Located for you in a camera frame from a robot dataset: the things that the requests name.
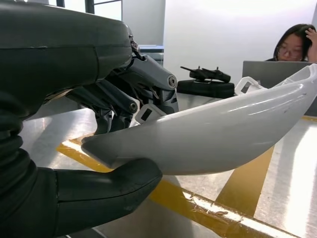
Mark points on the steel workbench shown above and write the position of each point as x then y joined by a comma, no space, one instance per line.
284,170

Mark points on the yellow workbench tape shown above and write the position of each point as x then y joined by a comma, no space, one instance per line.
245,184

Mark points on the person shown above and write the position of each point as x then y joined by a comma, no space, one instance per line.
292,46

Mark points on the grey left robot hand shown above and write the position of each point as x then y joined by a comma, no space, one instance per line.
62,56

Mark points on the grey laptop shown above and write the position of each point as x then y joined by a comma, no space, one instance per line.
267,74

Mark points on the black carry bag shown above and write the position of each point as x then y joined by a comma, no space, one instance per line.
205,89

